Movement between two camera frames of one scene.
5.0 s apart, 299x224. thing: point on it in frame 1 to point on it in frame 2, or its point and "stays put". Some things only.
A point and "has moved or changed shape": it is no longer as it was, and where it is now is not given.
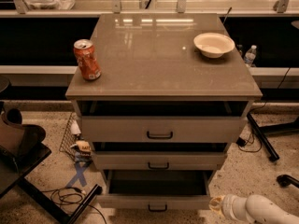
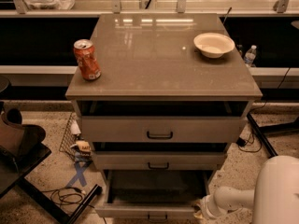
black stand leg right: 274,155 stays put
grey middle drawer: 159,155 stays put
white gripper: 228,204 to 207,204
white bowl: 213,45 stays put
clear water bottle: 250,56 stays put
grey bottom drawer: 157,189 has moved or changed shape
